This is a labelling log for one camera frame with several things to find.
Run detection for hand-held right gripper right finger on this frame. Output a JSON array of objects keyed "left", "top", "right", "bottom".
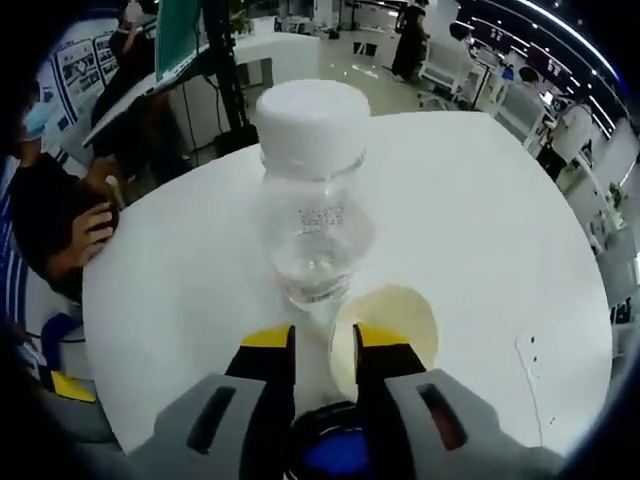
[{"left": 353, "top": 322, "right": 566, "bottom": 480}]

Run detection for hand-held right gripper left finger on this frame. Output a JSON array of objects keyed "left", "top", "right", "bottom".
[{"left": 124, "top": 322, "right": 300, "bottom": 480}]

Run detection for person's left hand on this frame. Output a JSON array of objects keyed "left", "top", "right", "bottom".
[{"left": 73, "top": 202, "right": 122, "bottom": 267}]

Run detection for white slanted desk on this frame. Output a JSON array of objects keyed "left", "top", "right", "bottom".
[{"left": 82, "top": 52, "right": 211, "bottom": 149}]

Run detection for person's masked head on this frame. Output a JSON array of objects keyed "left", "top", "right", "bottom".
[{"left": 19, "top": 87, "right": 54, "bottom": 149}]

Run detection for person's white blue-striped clothing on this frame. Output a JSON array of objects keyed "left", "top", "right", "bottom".
[{"left": 0, "top": 157, "right": 91, "bottom": 371}]

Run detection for yellow object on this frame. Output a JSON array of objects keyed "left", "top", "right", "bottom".
[{"left": 49, "top": 370, "right": 97, "bottom": 403}]

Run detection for black stand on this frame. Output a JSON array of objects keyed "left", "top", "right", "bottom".
[{"left": 202, "top": 0, "right": 251, "bottom": 139}]

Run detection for teal screen panel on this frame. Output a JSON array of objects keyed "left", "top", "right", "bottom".
[{"left": 154, "top": 0, "right": 207, "bottom": 84}]

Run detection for white table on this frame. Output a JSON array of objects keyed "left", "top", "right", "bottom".
[{"left": 81, "top": 112, "right": 615, "bottom": 480}]

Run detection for green potted plant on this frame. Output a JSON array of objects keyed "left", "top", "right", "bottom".
[
  {"left": 607, "top": 182, "right": 626, "bottom": 226},
  {"left": 230, "top": 8, "right": 257, "bottom": 35}
]

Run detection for white counter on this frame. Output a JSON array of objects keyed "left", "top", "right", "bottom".
[{"left": 234, "top": 29, "right": 322, "bottom": 89}]

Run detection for wall posters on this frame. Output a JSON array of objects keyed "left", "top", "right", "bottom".
[{"left": 49, "top": 34, "right": 121, "bottom": 132}]

